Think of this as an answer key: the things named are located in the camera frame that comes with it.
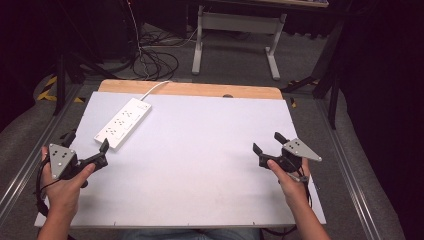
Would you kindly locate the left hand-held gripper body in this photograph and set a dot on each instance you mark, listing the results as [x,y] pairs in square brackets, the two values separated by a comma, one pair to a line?
[61,160]

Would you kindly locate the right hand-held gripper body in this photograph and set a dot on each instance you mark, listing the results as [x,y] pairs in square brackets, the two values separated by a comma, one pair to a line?
[300,149]

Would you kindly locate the person's left hand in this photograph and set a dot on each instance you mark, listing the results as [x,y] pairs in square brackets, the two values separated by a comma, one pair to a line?
[63,195]

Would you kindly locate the person's right hand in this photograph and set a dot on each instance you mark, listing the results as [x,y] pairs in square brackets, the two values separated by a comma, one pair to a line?
[293,186]

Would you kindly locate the white power strip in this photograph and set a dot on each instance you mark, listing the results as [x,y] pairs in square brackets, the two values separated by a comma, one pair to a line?
[123,122]

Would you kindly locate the yellow black floor tape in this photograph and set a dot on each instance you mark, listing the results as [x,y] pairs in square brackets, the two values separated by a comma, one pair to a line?
[46,95]

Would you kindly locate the black metal stand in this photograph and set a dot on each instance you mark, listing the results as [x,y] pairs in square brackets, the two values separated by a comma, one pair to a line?
[333,100]
[60,83]

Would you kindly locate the white table board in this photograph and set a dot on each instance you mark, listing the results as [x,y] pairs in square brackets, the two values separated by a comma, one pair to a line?
[193,160]

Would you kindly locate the aluminium rail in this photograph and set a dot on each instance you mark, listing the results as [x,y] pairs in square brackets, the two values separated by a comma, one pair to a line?
[346,173]
[30,163]

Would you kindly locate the white metal desk frame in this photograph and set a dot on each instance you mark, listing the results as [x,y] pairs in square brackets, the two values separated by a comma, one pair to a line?
[233,21]

